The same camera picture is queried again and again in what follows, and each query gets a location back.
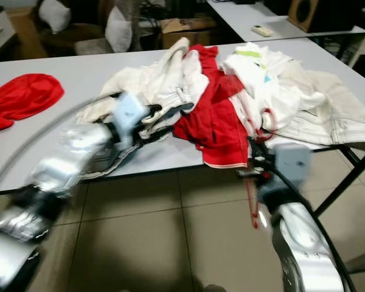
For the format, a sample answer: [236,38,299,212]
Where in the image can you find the white pillow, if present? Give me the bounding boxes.
[38,0,71,34]
[105,6,133,54]

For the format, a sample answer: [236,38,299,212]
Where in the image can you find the wooden speaker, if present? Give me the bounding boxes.
[288,0,326,32]

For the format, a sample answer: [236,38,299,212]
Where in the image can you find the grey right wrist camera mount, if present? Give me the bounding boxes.
[259,143,312,207]

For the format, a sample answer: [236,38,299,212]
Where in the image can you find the long white table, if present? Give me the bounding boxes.
[207,0,365,42]

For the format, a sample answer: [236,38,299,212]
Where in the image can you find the white table black legs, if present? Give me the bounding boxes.
[0,36,365,217]

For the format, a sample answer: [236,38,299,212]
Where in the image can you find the cream striped garment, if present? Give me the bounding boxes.
[255,61,365,153]

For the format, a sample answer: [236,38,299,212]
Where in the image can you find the white drawer cabinet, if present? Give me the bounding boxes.
[0,7,16,58]

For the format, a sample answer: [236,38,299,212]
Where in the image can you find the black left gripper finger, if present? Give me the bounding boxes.
[146,102,192,117]
[137,125,174,147]

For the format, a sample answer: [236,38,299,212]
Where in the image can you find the flat cardboard box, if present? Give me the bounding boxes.
[159,17,217,49]

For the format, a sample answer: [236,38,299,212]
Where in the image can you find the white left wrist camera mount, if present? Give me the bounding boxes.
[113,91,150,144]

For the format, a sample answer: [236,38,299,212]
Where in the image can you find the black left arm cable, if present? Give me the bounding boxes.
[0,91,122,189]

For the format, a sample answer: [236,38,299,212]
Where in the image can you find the white remote control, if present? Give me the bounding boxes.
[252,24,276,36]

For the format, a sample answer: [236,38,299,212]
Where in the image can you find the white garment green label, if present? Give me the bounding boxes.
[222,41,311,131]

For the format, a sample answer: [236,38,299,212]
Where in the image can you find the red wire hanger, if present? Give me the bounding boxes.
[243,106,277,229]

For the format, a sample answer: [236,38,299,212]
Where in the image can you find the red garment cream hem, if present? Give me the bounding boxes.
[173,44,250,169]

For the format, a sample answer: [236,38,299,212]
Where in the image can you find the off-white seamed garment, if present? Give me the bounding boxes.
[79,36,217,180]

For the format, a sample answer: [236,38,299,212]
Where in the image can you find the brown chair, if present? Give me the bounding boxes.
[40,24,110,57]

